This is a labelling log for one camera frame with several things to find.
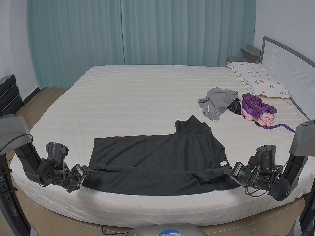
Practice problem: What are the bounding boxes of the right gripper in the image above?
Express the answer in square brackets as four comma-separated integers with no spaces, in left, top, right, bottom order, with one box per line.
[224,162,254,187]

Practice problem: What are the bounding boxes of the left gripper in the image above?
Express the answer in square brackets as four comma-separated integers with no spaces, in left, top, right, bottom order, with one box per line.
[73,164,89,181]

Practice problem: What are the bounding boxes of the black T-shirt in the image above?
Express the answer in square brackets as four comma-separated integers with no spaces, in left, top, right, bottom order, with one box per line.
[82,115,242,196]

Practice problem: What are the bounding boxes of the bed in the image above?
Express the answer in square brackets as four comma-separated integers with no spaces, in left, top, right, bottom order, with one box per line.
[11,36,315,227]

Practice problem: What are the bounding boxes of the pink garment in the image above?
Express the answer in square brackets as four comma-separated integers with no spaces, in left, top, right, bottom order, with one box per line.
[242,107,275,127]

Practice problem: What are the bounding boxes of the black glossy garment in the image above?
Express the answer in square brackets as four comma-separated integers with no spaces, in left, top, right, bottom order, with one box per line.
[228,98,243,115]

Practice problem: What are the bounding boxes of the purple satin garment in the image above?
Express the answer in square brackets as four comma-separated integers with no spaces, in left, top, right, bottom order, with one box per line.
[241,93,296,132]

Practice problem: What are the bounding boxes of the white printed pillow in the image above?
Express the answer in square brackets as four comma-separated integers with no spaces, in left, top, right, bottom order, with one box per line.
[226,62,291,99]

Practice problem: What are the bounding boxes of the grey bedside table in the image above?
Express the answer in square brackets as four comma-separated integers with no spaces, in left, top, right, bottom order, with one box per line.
[227,44,261,64]

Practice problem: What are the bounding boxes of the blue-green curtain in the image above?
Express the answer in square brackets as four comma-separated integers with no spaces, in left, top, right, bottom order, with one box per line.
[120,0,256,67]
[27,0,125,89]

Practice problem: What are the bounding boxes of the black cable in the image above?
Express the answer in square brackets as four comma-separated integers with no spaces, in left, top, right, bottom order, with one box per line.
[101,224,128,236]

